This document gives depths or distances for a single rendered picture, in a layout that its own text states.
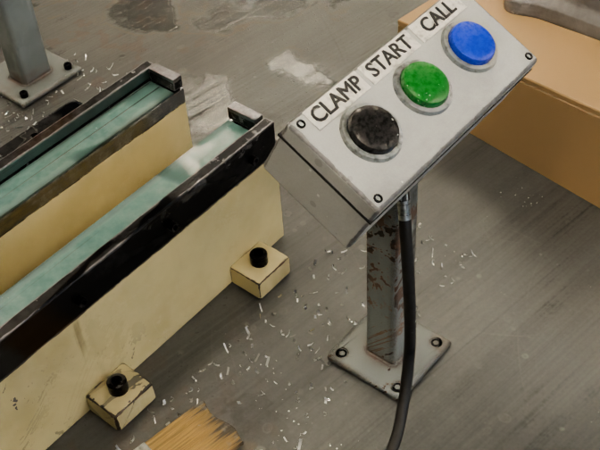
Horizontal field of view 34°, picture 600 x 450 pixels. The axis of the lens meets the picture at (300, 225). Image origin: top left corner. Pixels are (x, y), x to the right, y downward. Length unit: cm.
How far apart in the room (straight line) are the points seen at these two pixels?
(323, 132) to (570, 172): 40
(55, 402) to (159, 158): 24
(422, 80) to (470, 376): 28
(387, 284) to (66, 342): 23
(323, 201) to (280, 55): 53
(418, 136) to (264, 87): 48
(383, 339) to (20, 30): 51
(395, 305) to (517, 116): 27
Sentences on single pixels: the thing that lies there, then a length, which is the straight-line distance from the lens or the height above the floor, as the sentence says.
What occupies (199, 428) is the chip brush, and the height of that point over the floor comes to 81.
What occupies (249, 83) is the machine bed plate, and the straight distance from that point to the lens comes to 104.
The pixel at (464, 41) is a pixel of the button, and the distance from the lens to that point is 61.
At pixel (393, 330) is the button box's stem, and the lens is 73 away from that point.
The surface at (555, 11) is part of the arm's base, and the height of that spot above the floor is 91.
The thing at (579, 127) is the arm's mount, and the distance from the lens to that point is 87.
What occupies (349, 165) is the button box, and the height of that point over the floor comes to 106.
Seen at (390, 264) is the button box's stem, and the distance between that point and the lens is 68.
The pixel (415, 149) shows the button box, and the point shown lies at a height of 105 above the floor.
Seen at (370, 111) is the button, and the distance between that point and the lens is 55.
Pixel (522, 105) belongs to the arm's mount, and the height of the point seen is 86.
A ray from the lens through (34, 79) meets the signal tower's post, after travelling 108.
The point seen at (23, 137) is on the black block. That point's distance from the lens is 92.
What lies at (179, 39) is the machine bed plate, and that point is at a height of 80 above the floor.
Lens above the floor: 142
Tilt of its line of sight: 45 degrees down
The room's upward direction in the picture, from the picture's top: 4 degrees counter-clockwise
